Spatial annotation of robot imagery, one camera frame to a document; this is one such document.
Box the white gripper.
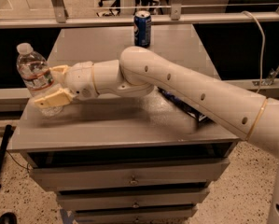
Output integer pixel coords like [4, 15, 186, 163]
[34, 62, 98, 108]

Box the clear plastic water bottle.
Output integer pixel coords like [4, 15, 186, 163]
[16, 43, 63, 117]

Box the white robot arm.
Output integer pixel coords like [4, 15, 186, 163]
[34, 47, 279, 224]

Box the black office chair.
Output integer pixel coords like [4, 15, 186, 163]
[96, 0, 120, 17]

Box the blue pepsi soda can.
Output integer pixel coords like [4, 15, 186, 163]
[133, 10, 151, 48]

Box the blue chips bag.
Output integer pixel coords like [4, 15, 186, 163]
[158, 88, 208, 122]

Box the black object on floor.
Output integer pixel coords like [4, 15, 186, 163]
[0, 212, 17, 224]

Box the grey metal railing frame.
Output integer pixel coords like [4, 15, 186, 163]
[0, 0, 279, 29]

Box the thin black floor cable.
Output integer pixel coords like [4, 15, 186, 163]
[0, 141, 31, 172]

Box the white cable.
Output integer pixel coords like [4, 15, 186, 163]
[241, 10, 268, 94]

